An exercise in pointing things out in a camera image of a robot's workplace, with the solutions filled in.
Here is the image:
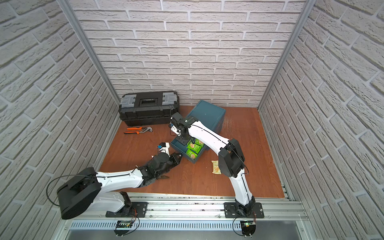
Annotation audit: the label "right controller board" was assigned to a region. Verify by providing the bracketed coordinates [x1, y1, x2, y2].
[240, 221, 256, 237]

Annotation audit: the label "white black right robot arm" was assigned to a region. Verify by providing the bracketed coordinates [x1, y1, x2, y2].
[170, 113, 255, 217]

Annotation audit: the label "aluminium corner profile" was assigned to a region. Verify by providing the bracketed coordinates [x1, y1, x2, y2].
[257, 0, 316, 110]
[57, 0, 120, 105]

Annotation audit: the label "teal pulled-out drawer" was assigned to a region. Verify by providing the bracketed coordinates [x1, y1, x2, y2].
[171, 136, 208, 164]

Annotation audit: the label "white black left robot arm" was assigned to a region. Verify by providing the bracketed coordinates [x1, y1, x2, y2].
[57, 152, 182, 220]

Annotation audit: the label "orange handled groove pliers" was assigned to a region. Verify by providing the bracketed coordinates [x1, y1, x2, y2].
[124, 127, 153, 135]

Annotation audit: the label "yellow handled pliers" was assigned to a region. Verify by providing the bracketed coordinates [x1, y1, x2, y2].
[158, 175, 170, 180]

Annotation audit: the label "teal drawer cabinet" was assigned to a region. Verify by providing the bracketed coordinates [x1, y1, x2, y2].
[187, 100, 226, 134]

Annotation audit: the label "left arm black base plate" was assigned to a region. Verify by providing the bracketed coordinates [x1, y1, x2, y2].
[106, 202, 149, 218]

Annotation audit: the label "left controller board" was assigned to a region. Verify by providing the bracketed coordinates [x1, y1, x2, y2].
[114, 221, 134, 237]

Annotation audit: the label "yellow cookie packet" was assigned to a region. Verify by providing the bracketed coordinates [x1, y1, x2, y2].
[212, 161, 222, 175]

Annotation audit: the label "controller board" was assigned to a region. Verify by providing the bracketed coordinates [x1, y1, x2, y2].
[114, 221, 134, 237]
[240, 221, 256, 237]

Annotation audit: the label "green cookie packet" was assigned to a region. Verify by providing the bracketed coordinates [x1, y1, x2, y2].
[186, 149, 198, 160]
[195, 139, 204, 146]
[187, 141, 202, 154]

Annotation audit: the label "right aluminium corner profile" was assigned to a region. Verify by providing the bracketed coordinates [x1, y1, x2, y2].
[257, 0, 316, 110]

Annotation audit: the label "aluminium front rail frame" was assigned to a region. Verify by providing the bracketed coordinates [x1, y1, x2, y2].
[52, 193, 315, 240]

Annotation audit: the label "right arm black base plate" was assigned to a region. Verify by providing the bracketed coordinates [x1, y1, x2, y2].
[224, 202, 265, 219]

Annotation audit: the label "left aluminium corner profile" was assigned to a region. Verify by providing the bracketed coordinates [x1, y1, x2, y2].
[57, 0, 120, 105]

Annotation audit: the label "black plastic toolbox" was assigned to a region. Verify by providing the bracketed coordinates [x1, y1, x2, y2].
[119, 91, 180, 127]

